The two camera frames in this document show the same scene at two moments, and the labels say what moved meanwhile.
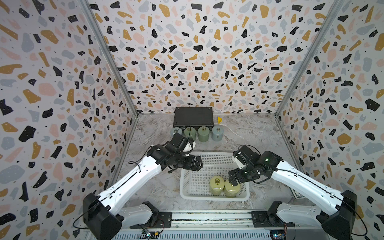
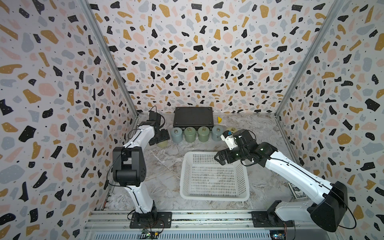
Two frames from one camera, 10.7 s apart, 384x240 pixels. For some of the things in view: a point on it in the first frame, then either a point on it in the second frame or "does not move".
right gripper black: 237,179 -> 226,153
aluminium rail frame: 221,225 does not move
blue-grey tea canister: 217,133 does not move
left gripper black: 190,165 -> 165,135
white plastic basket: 195,185 does not move
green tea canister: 191,131 does not move
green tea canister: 203,133 does not move
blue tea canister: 175,129 does not move
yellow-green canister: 230,190 -> 232,129
